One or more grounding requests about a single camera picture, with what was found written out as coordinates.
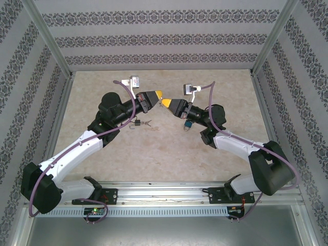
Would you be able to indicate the blue padlock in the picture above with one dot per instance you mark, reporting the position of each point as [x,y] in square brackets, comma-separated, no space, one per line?
[188,125]

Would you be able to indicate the black-headed key bunch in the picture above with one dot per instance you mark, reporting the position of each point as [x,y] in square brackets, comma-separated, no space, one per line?
[146,123]

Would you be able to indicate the black padlock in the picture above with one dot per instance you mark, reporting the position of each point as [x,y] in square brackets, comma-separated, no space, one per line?
[138,123]

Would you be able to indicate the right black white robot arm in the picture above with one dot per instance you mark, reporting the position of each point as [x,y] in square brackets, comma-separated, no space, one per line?
[235,146]

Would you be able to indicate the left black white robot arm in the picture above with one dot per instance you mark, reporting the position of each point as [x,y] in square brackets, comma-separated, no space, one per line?
[77,148]

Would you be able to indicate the small circuit board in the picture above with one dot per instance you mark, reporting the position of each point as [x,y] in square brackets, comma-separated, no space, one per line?
[234,209]

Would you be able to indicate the circuit board with green light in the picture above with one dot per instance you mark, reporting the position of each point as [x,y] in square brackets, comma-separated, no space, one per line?
[95,211]

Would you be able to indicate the grey metal shelf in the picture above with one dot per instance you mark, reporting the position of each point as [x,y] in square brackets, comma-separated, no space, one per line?
[164,233]

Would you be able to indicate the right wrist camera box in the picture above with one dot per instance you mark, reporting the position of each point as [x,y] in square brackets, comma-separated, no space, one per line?
[187,89]

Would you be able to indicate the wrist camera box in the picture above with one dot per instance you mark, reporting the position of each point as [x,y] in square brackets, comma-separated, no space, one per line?
[134,81]
[187,89]

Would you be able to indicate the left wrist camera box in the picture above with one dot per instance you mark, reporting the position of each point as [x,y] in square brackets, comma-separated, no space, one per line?
[134,81]

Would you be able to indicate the aluminium side rail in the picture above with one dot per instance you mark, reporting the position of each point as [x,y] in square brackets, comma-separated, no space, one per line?
[266,115]
[61,110]

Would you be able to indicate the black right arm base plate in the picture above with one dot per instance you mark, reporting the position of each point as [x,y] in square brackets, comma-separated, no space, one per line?
[216,196]

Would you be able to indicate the aluminium mounting rail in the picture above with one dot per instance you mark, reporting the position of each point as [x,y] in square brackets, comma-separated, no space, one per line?
[164,192]

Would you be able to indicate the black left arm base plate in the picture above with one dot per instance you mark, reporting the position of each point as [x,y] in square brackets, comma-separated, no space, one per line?
[111,196]

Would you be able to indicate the aluminium frame post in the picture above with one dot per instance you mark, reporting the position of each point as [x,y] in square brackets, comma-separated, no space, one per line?
[50,38]
[273,38]

